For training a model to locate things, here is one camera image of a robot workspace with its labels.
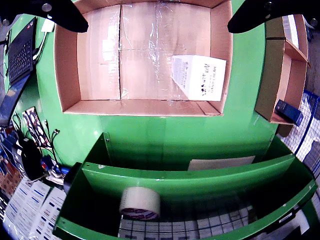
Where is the black laptop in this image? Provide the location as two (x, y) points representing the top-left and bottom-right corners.
(0, 16), (38, 127)

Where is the open brown cardboard box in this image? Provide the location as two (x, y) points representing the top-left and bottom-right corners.
(254, 37), (310, 138)
(265, 13), (312, 68)

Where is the small blue red device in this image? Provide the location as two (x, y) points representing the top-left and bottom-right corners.
(41, 154), (55, 171)

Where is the black wire grid panel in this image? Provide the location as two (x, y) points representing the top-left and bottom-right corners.
(117, 204), (266, 240)

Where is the dark blue product box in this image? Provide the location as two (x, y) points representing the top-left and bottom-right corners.
(274, 99), (305, 127)

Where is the shallow cardboard tray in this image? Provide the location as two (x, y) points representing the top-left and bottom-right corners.
(54, 0), (234, 118)

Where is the white paper sheet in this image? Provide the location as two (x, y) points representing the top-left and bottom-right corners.
(187, 155), (256, 172)

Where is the beige tape roll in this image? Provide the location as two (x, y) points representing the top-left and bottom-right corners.
(118, 186), (161, 221)

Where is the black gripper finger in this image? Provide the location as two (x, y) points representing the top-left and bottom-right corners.
(227, 0), (311, 34)
(14, 0), (90, 33)

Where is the black white patterned sheet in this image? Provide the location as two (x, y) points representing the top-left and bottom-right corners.
(21, 106), (50, 151)

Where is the white grey printed carton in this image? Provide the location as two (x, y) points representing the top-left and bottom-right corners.
(281, 15), (300, 48)

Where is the green metal shelf unit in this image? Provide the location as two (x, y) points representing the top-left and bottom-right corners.
(52, 131), (320, 240)

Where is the thin black jack cable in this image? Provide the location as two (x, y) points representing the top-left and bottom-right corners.
(46, 119), (61, 166)

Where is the white hand cream box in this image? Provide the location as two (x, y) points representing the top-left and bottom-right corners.
(171, 54), (228, 102)

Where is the black pouch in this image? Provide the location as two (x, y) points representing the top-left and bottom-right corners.
(21, 139), (45, 181)

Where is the small white paper tag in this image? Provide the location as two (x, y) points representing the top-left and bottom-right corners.
(40, 19), (56, 33)

